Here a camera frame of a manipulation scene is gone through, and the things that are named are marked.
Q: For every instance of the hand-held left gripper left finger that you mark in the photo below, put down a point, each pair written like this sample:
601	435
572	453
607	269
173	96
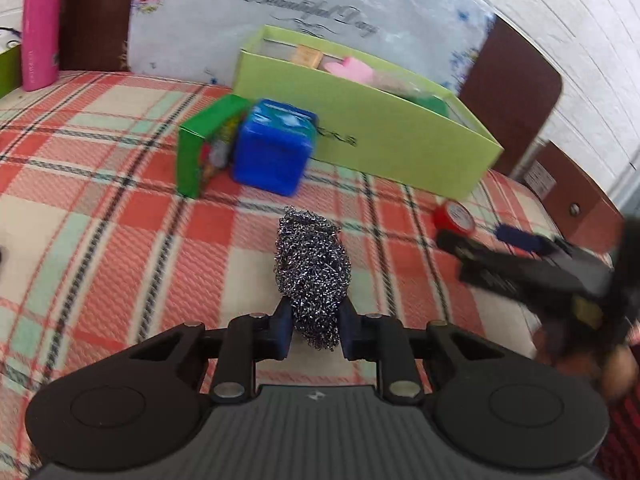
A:
283	327

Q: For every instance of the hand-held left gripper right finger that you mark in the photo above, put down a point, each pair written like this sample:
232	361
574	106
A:
350	332

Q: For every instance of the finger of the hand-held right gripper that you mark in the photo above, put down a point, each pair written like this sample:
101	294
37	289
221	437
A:
520	239
480	257

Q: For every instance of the red tape roll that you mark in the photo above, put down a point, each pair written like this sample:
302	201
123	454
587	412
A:
454	216

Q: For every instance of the steel wool scrubber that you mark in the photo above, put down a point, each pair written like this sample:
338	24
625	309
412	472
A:
312	275

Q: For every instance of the large light green box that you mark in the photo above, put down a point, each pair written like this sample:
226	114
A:
370	125

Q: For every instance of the person's right hand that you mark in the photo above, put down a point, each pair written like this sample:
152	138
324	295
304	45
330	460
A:
619	372

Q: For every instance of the brown wooden headboard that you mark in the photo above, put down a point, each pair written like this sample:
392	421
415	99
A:
510	105

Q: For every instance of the small dark green box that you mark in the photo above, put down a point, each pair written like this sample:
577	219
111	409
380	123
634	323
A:
431	103

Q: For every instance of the blue plastic box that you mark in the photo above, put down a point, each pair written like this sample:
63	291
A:
275	147

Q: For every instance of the plaid blanket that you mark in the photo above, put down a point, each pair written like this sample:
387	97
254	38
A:
125	240

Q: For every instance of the green box with picture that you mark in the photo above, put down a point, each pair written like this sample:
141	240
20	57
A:
207	145

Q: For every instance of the tan wooden block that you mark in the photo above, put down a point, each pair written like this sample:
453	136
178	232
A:
307	55

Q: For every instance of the floral white pillow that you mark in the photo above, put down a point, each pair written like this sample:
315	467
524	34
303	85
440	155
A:
300	20

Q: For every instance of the green cardboard box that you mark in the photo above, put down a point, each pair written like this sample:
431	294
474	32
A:
7	72

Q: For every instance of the pink thermos bottle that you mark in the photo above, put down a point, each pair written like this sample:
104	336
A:
42	25

